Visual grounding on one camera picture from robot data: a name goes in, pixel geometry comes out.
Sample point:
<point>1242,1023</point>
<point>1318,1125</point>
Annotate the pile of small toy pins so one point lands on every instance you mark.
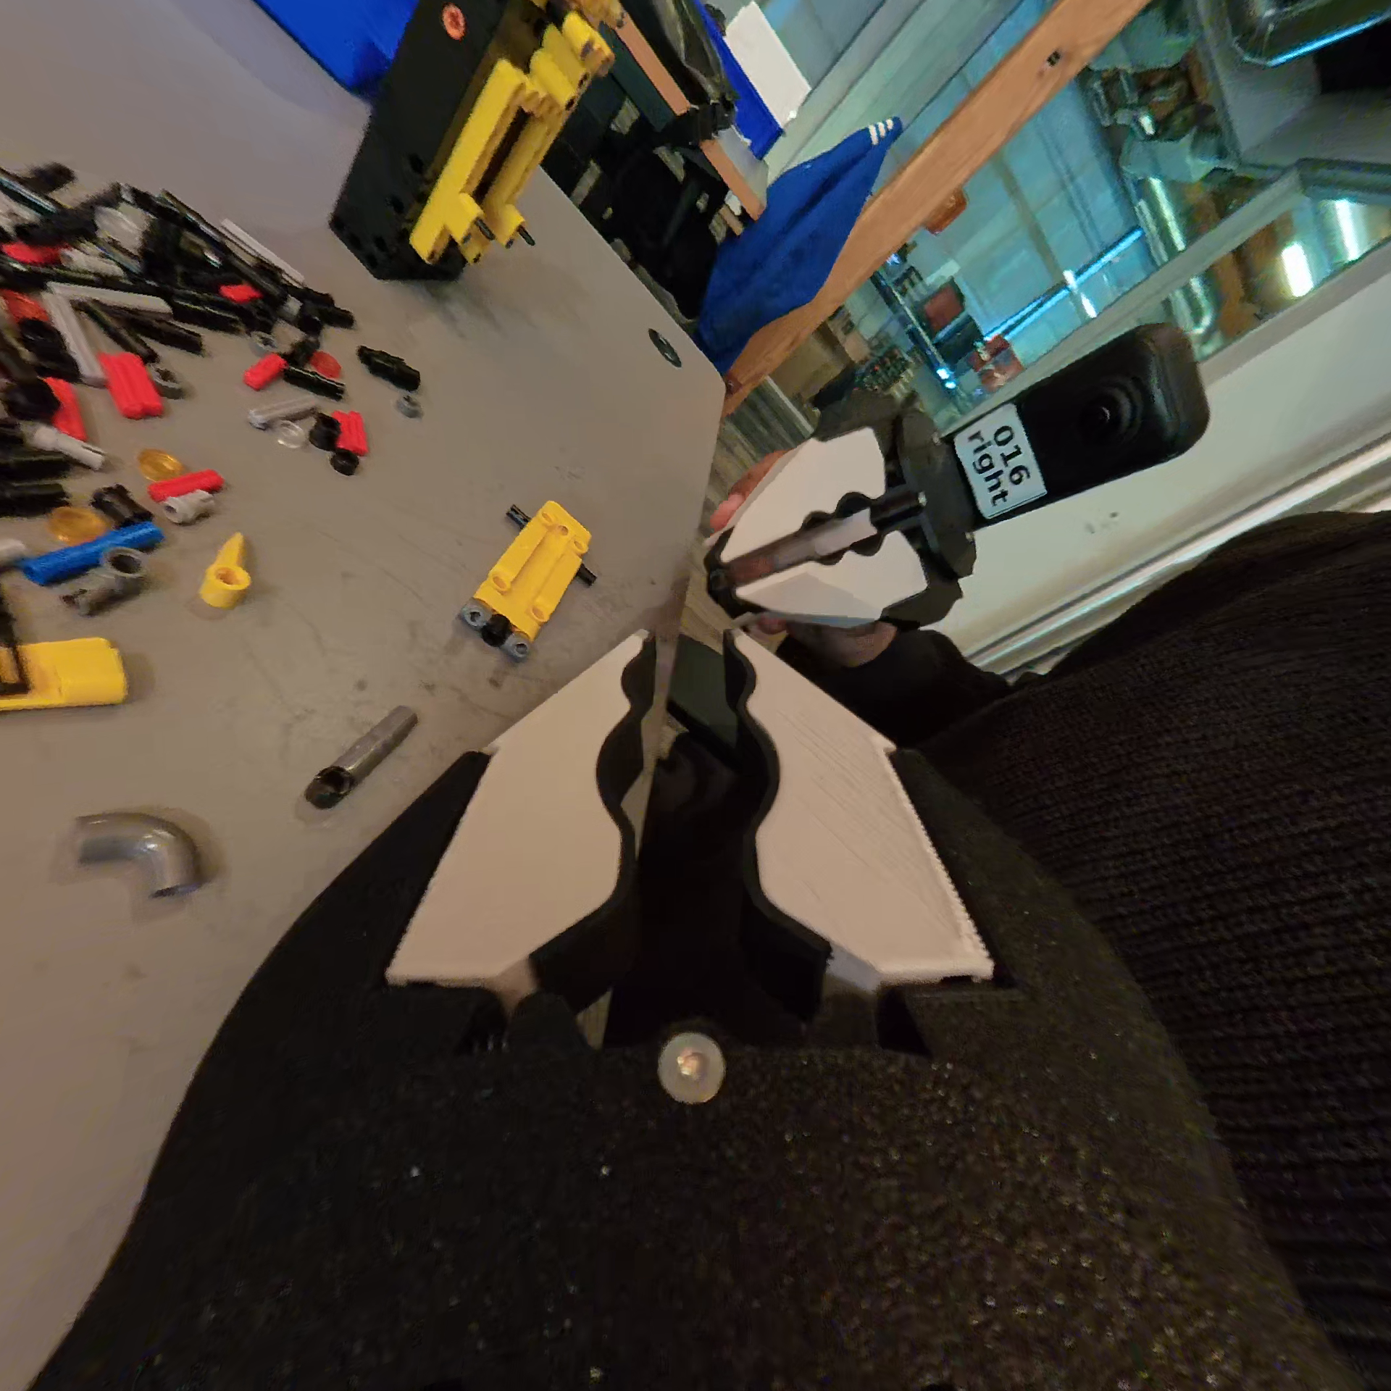
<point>162,282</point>

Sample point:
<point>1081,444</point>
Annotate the grey elbow pipe piece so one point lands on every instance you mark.
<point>152,848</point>

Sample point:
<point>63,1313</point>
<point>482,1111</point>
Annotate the blue jacket white stripes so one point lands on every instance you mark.
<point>782,250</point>

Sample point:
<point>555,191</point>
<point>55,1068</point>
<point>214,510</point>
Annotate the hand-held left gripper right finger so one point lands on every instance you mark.
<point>858,858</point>

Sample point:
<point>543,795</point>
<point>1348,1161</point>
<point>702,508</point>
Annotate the dark grey metal tube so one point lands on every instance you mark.
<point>364,755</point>

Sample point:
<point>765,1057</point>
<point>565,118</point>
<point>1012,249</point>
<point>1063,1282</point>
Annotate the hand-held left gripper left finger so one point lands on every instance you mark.
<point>522,848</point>

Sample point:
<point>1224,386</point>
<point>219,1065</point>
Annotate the black desk wooden edge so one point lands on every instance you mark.
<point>674,184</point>

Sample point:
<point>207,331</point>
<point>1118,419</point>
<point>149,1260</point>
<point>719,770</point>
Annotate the black yellow toy brick assembly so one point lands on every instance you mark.
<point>391,162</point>

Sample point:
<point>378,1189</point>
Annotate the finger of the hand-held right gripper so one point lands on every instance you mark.
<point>815,479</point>
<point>836,595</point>

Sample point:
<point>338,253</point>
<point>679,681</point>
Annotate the yellow toy tooth piece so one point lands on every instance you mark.
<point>225,581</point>

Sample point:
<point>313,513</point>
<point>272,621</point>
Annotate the blue plastic storage bin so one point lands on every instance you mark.
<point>336,43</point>

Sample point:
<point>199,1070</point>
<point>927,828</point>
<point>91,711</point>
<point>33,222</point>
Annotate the blue toy axle pin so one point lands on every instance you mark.
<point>86,557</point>

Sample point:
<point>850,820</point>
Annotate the person's right hand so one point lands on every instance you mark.
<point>744,494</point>

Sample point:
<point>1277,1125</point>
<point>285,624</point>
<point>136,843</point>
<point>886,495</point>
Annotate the grey toy tube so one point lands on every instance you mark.
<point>793,552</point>

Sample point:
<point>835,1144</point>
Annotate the yellow curved toy panel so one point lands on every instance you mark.
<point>65,674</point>

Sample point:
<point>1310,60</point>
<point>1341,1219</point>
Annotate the white box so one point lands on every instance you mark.
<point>767,55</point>

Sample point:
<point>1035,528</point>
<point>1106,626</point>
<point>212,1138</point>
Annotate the silver ventilation ducts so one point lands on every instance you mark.
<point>1196,217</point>

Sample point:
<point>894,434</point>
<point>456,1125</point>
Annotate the wooden beam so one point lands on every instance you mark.
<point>977,119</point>

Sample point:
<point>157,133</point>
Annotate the black table grommet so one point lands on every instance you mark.
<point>664,348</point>

